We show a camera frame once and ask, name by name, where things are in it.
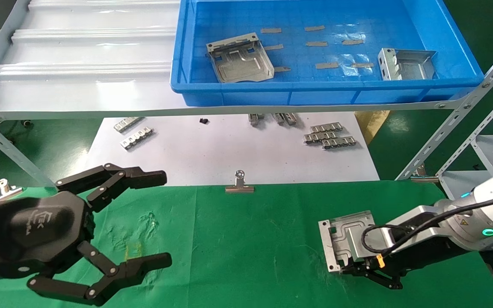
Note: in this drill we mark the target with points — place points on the blue plastic bin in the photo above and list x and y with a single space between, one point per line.
405 25

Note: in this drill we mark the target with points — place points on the sheet metal bracket part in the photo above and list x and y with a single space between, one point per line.
240 60
345 235

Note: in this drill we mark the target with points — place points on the silver binder clip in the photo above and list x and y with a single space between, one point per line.
239 187
4 190
422 177

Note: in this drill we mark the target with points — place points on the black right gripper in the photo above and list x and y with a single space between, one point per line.
426 254

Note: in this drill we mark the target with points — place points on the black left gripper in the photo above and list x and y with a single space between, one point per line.
28 231

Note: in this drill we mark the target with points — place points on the folded sheet metal corner part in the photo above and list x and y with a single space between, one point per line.
409 66

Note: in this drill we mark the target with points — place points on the slotted metal rail piece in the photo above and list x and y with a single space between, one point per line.
278 118
255 119
339 143
137 138
319 137
291 119
326 127
129 124

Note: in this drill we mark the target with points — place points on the grey tape strip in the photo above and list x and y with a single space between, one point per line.
353 42
274 47
271 31
316 43
315 28
363 65
282 69
328 66

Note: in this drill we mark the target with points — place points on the white ribbed plastic shelf sheet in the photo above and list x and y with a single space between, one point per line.
88 47

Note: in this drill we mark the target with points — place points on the white paper sheet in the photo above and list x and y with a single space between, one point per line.
212 154

